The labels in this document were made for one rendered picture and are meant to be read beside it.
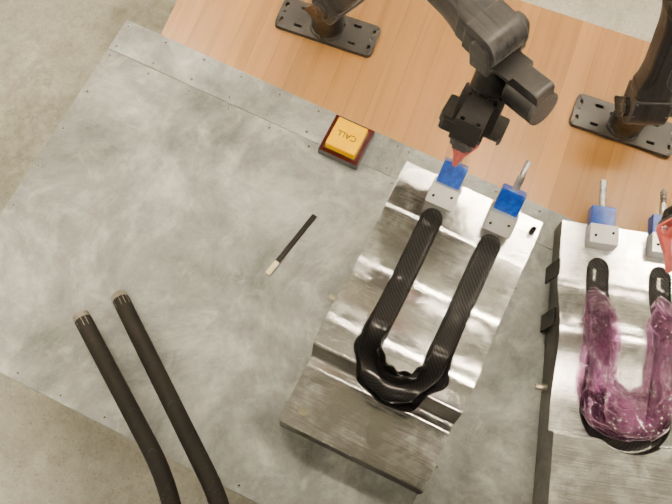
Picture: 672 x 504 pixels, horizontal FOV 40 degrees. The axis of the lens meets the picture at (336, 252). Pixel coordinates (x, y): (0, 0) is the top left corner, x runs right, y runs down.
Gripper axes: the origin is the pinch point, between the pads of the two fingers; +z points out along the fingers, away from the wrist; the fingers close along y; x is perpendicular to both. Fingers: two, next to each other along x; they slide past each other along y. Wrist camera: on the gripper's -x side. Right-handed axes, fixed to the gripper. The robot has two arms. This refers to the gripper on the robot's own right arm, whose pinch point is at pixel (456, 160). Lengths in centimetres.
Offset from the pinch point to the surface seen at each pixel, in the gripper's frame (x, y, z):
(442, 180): 3.0, -1.0, 7.0
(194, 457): -47, -17, 38
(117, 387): -41, -34, 40
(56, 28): 79, -126, 71
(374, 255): -8.5, -6.0, 18.9
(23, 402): -6, -76, 119
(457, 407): -27.0, 16.6, 23.6
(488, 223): 0.7, 9.1, 9.6
